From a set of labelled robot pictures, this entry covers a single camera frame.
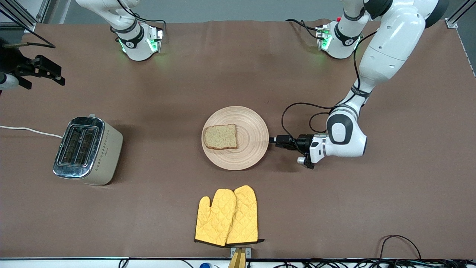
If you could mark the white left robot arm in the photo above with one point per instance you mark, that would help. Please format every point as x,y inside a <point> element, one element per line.
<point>390,48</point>

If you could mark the blue bottle cap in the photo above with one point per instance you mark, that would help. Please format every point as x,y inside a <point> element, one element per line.
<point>205,265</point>

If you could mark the aluminium frame post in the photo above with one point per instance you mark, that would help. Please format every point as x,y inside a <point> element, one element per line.
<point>29,26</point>
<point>451,24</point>

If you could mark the round wooden plate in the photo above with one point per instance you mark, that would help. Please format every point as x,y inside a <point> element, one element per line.
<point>253,149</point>

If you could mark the metal arm base connector bracket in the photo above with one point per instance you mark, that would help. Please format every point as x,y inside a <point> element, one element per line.
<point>322,37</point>
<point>156,37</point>

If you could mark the small metal bracket plate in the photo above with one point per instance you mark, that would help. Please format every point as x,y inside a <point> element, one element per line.
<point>248,253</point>

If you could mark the yellow quilted oven mitt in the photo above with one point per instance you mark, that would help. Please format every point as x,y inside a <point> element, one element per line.
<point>245,216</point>
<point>215,219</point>

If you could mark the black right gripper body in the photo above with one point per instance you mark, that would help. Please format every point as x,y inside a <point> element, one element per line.
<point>15,63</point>

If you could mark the brown bread toast slice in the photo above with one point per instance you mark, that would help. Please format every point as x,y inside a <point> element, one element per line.
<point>221,137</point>

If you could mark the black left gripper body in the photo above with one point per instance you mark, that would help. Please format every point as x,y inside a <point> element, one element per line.
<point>304,142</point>

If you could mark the brown table cover sheet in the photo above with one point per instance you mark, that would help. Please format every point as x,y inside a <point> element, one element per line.
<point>334,204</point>

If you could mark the chrome beige two-slot toaster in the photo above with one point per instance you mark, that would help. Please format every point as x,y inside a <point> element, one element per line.
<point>104,156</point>

